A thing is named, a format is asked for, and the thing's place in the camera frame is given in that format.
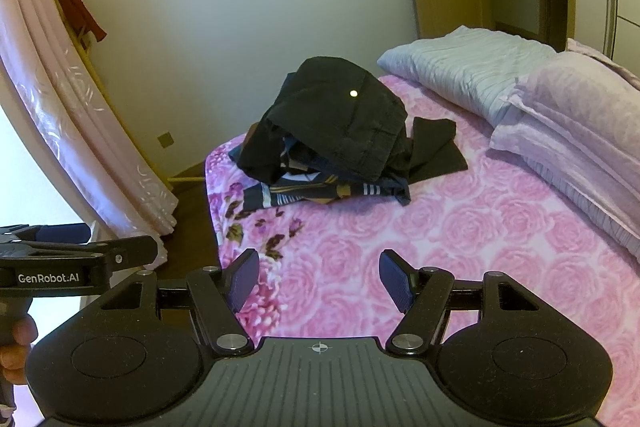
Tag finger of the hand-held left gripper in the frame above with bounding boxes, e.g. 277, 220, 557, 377
0, 224, 92, 246
0, 234, 162, 269

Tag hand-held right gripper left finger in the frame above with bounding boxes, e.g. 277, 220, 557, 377
100, 249, 261, 356

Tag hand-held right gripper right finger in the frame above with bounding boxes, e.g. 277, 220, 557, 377
379, 249, 543, 356

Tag person's left hand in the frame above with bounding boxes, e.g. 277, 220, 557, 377
0, 314, 40, 386

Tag pink floral blanket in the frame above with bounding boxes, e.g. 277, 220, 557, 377
204, 74, 640, 410

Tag navy patterned garment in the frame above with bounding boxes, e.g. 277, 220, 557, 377
227, 123, 412, 210

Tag pink curtain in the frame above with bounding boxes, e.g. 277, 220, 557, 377
0, 0, 179, 269

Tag black button shorts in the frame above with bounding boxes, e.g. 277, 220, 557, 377
236, 56, 409, 186

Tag grey striped pillow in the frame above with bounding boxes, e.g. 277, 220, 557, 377
376, 26, 559, 128

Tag red garment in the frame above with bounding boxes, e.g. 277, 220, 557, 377
51, 0, 109, 43

